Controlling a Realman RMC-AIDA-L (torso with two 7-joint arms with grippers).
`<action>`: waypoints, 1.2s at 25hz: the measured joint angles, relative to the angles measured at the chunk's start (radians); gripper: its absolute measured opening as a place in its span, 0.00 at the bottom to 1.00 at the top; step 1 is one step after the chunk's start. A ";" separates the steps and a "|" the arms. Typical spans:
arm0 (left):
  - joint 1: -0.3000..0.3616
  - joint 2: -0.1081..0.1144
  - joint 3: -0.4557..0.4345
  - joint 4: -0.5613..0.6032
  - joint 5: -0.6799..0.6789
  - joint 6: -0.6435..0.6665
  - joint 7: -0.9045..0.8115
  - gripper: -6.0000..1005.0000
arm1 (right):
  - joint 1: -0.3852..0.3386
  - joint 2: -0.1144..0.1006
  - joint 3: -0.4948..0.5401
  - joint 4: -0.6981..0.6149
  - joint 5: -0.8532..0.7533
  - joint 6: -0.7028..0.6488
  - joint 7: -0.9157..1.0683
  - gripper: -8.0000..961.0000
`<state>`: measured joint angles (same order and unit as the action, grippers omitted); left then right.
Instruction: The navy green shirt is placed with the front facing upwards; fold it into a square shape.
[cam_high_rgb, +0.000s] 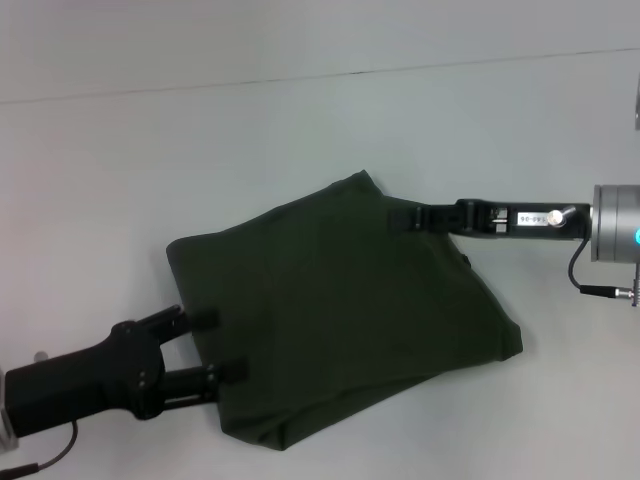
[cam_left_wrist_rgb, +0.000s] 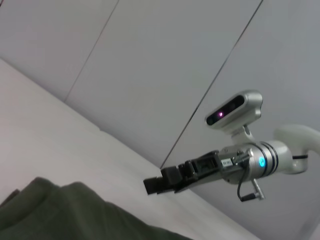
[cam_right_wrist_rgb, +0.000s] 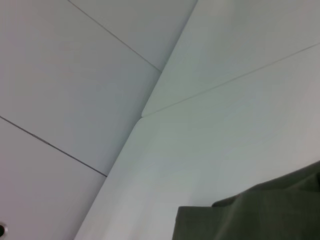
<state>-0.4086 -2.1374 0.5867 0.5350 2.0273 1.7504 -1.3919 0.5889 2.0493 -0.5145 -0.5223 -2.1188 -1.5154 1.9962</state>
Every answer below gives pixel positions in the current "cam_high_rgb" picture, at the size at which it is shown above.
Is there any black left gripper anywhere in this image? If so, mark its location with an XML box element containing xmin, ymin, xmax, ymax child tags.
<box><xmin>4</xmin><ymin>304</ymin><xmax>251</xmax><ymax>440</ymax></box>

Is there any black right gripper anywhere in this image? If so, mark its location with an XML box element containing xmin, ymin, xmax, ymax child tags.
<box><xmin>388</xmin><ymin>198</ymin><xmax>594</xmax><ymax>246</ymax></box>

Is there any dark green FREE t-shirt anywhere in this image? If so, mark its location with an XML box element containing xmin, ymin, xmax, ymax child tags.
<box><xmin>164</xmin><ymin>168</ymin><xmax>525</xmax><ymax>441</ymax></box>

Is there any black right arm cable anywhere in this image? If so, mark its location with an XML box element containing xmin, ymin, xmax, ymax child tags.
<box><xmin>567</xmin><ymin>238</ymin><xmax>640</xmax><ymax>307</ymax></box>

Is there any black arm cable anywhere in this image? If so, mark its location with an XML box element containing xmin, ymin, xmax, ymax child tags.
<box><xmin>567</xmin><ymin>238</ymin><xmax>640</xmax><ymax>307</ymax></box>
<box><xmin>0</xmin><ymin>419</ymin><xmax>81</xmax><ymax>479</ymax></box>

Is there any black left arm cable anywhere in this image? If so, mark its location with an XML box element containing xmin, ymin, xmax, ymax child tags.
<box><xmin>0</xmin><ymin>419</ymin><xmax>81</xmax><ymax>479</ymax></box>

